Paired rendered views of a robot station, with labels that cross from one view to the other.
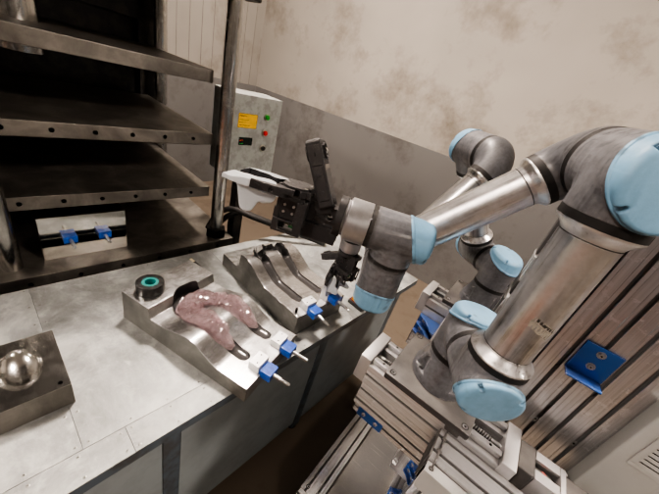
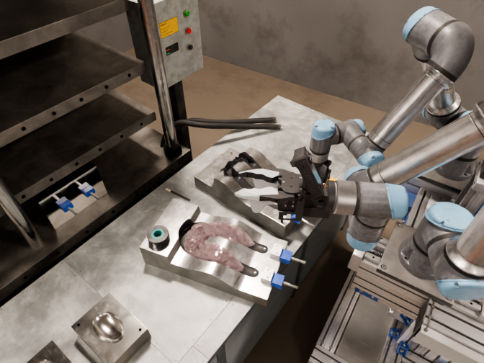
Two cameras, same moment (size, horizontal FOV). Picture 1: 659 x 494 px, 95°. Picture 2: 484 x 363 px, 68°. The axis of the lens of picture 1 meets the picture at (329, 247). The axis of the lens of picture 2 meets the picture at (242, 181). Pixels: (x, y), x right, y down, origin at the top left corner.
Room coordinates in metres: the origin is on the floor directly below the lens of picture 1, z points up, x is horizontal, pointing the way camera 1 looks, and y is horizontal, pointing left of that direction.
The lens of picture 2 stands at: (-0.04, 0.16, 2.02)
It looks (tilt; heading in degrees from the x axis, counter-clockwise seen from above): 46 degrees down; 3
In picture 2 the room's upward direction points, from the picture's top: straight up
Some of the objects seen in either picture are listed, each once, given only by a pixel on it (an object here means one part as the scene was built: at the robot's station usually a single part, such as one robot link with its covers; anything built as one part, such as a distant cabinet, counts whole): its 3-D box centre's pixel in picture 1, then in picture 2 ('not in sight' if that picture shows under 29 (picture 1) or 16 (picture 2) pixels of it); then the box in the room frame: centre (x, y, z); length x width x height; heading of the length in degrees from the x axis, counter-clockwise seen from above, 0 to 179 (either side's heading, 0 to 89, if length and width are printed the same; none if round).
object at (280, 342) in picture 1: (290, 350); (288, 257); (0.70, 0.02, 0.86); 0.13 x 0.05 x 0.05; 72
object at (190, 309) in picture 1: (216, 310); (217, 240); (0.73, 0.29, 0.90); 0.26 x 0.18 x 0.08; 72
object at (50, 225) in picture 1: (70, 207); (44, 172); (1.08, 1.13, 0.87); 0.50 x 0.27 x 0.17; 55
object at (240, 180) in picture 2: (283, 268); (256, 178); (1.05, 0.16, 0.92); 0.35 x 0.16 x 0.09; 55
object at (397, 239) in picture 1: (398, 236); (377, 201); (0.48, -0.11, 1.43); 0.11 x 0.08 x 0.09; 86
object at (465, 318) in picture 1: (469, 332); (444, 228); (0.59, -0.38, 1.20); 0.13 x 0.12 x 0.14; 176
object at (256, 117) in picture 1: (234, 221); (181, 125); (1.65, 0.61, 0.74); 0.30 x 0.22 x 1.47; 145
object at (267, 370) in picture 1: (271, 372); (280, 281); (0.59, 0.06, 0.86); 0.13 x 0.05 x 0.05; 72
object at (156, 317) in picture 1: (213, 320); (216, 248); (0.72, 0.30, 0.86); 0.50 x 0.26 x 0.11; 72
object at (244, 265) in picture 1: (281, 274); (254, 183); (1.06, 0.16, 0.87); 0.50 x 0.26 x 0.14; 55
